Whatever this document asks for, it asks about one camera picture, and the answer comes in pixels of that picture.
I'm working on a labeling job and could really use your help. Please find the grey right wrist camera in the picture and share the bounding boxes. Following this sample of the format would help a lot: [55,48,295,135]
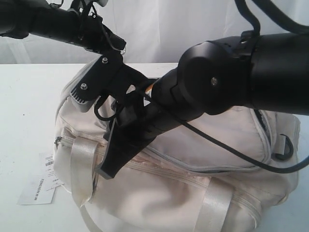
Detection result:
[70,52,126,113]

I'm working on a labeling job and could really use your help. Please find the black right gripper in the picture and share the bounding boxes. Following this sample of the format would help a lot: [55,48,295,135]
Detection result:
[100,89,174,179]

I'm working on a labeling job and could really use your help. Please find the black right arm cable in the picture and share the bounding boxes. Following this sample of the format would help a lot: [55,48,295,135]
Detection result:
[183,120,309,174]

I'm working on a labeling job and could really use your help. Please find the white backdrop curtain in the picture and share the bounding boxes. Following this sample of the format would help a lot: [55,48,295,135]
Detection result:
[0,0,309,65]

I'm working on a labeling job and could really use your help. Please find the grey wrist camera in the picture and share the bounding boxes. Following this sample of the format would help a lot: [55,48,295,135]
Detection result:
[95,0,108,7]
[70,52,126,113]

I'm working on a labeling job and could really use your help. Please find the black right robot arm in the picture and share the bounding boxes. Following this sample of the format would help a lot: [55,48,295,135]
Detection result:
[97,33,309,179]

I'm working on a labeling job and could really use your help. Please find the white barcode hang tag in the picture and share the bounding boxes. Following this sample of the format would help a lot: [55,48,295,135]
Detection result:
[39,153,58,190]

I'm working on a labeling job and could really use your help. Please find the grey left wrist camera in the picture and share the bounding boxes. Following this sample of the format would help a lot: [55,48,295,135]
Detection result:
[95,0,108,7]

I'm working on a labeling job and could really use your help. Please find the white brand hang tag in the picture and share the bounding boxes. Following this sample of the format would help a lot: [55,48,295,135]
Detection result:
[17,176,55,205]

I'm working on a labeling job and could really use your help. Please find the cream duffel bag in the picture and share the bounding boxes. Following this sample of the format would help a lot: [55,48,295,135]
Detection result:
[52,60,301,232]

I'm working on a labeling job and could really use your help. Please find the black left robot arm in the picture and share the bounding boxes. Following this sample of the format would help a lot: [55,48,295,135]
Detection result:
[0,0,126,54]

